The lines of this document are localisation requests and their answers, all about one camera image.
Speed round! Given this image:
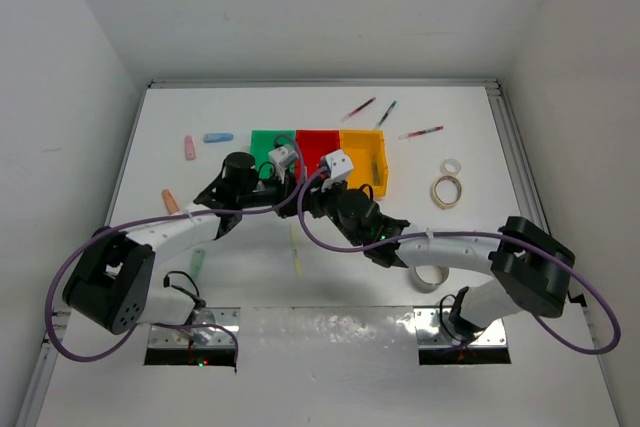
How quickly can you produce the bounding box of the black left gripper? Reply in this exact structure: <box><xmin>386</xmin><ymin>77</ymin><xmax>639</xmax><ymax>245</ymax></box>
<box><xmin>238</xmin><ymin>164</ymin><xmax>308</xmax><ymax>218</ymax></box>

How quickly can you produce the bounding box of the dark red ink pen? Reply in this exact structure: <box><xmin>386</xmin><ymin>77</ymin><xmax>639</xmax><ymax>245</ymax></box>
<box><xmin>340</xmin><ymin>96</ymin><xmax>376</xmax><ymax>122</ymax></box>

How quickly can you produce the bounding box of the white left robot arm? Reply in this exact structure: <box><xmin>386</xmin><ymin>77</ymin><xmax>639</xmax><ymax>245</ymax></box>
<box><xmin>63</xmin><ymin>145</ymin><xmax>299</xmax><ymax>335</ymax></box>

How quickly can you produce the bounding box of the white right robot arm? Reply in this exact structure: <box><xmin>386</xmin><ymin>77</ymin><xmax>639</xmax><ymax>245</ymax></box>
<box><xmin>301</xmin><ymin>183</ymin><xmax>575</xmax><ymax>343</ymax></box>

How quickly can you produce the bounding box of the green plastic bin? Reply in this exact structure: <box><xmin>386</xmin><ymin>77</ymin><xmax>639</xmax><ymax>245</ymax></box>
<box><xmin>250</xmin><ymin>130</ymin><xmax>296</xmax><ymax>181</ymax></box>

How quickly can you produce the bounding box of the pink eraser stick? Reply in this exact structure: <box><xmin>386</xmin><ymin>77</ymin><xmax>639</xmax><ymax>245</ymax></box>
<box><xmin>184</xmin><ymin>135</ymin><xmax>196</xmax><ymax>161</ymax></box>

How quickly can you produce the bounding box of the blue eraser stick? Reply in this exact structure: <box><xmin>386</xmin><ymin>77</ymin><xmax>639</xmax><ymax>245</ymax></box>
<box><xmin>203</xmin><ymin>133</ymin><xmax>234</xmax><ymax>143</ymax></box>

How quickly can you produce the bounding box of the yellow plastic bin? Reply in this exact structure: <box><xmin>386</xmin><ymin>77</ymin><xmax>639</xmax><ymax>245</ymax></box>
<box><xmin>340</xmin><ymin>130</ymin><xmax>389</xmax><ymax>199</ymax></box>

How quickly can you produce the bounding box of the orange eraser stick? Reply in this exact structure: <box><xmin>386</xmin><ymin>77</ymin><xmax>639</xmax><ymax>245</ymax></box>
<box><xmin>161</xmin><ymin>189</ymin><xmax>180</xmax><ymax>215</ymax></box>

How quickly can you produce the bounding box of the yellow highlighter pen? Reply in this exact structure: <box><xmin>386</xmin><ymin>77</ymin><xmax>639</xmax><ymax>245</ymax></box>
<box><xmin>289</xmin><ymin>224</ymin><xmax>303</xmax><ymax>277</ymax></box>

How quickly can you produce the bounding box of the green eraser stick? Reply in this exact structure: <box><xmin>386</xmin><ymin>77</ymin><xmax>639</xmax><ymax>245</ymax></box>
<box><xmin>189</xmin><ymin>248</ymin><xmax>206</xmax><ymax>280</ymax></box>

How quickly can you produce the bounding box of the red plastic bin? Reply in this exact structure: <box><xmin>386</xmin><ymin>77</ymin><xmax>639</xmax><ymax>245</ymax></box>
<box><xmin>295</xmin><ymin>130</ymin><xmax>340</xmax><ymax>178</ymax></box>

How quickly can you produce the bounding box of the cream masking tape roll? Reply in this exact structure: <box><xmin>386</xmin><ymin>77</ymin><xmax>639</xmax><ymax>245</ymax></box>
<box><xmin>430</xmin><ymin>175</ymin><xmax>463</xmax><ymax>210</ymax></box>

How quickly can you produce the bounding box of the wide clear tape roll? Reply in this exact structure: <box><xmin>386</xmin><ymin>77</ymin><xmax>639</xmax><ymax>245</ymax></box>
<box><xmin>409</xmin><ymin>266</ymin><xmax>449</xmax><ymax>293</ymax></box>

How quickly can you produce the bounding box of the small clear tape roll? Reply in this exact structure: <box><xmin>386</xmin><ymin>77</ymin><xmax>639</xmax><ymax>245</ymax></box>
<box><xmin>441</xmin><ymin>158</ymin><xmax>461</xmax><ymax>176</ymax></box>

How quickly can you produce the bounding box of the green ink pen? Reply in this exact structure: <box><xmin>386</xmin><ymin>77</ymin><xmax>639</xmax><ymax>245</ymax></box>
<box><xmin>373</xmin><ymin>100</ymin><xmax>397</xmax><ymax>130</ymax></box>

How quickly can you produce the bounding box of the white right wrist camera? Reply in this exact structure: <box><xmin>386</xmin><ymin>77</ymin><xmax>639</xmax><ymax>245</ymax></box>
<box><xmin>320</xmin><ymin>149</ymin><xmax>354</xmax><ymax>192</ymax></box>

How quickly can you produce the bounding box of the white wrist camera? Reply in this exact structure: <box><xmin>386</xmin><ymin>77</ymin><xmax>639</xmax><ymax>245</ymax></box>
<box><xmin>268</xmin><ymin>144</ymin><xmax>298</xmax><ymax>172</ymax></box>
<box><xmin>320</xmin><ymin>149</ymin><xmax>354</xmax><ymax>192</ymax></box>

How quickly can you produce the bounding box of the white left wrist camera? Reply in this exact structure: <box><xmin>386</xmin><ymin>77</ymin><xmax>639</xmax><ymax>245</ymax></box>
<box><xmin>268</xmin><ymin>144</ymin><xmax>298</xmax><ymax>172</ymax></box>

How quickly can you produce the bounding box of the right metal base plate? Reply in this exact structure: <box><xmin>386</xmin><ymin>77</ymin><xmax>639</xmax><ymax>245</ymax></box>
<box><xmin>414</xmin><ymin>306</ymin><xmax>508</xmax><ymax>350</ymax></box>

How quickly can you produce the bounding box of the metal base plate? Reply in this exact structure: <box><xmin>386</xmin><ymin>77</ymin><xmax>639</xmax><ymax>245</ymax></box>
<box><xmin>414</xmin><ymin>306</ymin><xmax>508</xmax><ymax>350</ymax></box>
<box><xmin>148</xmin><ymin>307</ymin><xmax>240</xmax><ymax>350</ymax></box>

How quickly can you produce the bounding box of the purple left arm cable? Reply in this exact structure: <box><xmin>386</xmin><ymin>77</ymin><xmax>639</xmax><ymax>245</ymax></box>
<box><xmin>45</xmin><ymin>133</ymin><xmax>307</xmax><ymax>363</ymax></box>

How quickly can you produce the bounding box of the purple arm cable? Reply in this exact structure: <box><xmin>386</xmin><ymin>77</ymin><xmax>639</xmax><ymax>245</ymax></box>
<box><xmin>296</xmin><ymin>169</ymin><xmax>622</xmax><ymax>356</ymax></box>
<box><xmin>45</xmin><ymin>133</ymin><xmax>307</xmax><ymax>363</ymax></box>

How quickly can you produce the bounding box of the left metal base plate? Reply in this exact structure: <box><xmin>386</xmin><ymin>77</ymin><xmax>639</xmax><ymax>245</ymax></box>
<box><xmin>148</xmin><ymin>307</ymin><xmax>240</xmax><ymax>350</ymax></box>

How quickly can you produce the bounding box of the aluminium frame rail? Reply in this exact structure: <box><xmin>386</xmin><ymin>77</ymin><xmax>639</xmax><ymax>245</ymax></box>
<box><xmin>485</xmin><ymin>81</ymin><xmax>548</xmax><ymax>230</ymax></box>

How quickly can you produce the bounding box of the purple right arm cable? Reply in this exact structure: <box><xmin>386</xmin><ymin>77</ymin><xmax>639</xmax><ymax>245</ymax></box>
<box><xmin>296</xmin><ymin>169</ymin><xmax>622</xmax><ymax>356</ymax></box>

